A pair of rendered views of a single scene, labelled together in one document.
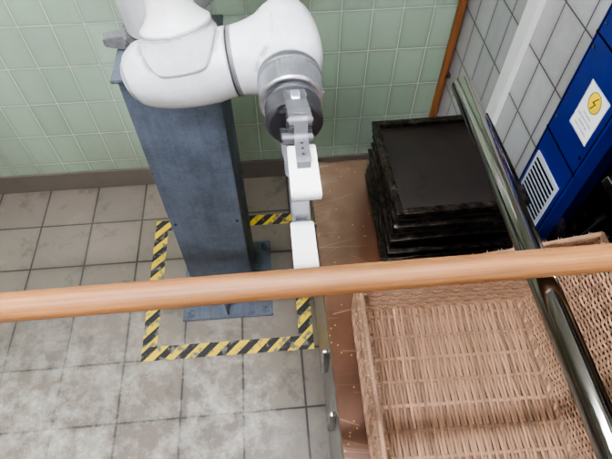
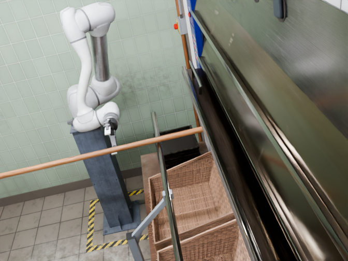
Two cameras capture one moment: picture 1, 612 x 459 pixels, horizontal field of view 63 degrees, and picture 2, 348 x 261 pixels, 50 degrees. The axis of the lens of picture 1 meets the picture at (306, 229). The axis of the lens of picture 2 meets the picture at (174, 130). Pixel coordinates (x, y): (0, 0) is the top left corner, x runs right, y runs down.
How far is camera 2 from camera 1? 1.57 m
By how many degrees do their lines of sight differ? 21
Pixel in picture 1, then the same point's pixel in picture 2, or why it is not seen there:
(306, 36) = (113, 109)
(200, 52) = (90, 116)
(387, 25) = (168, 104)
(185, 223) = (98, 183)
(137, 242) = (82, 209)
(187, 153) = not seen: hidden behind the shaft
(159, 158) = not seen: hidden behind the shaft
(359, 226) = (157, 171)
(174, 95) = (85, 127)
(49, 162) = (44, 183)
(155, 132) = (84, 147)
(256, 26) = (102, 109)
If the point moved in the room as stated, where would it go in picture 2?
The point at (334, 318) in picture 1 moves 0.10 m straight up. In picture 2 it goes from (147, 198) to (144, 187)
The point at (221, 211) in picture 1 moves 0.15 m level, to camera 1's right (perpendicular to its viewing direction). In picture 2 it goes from (110, 176) to (129, 173)
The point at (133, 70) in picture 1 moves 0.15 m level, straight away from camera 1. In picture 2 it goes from (75, 123) to (70, 113)
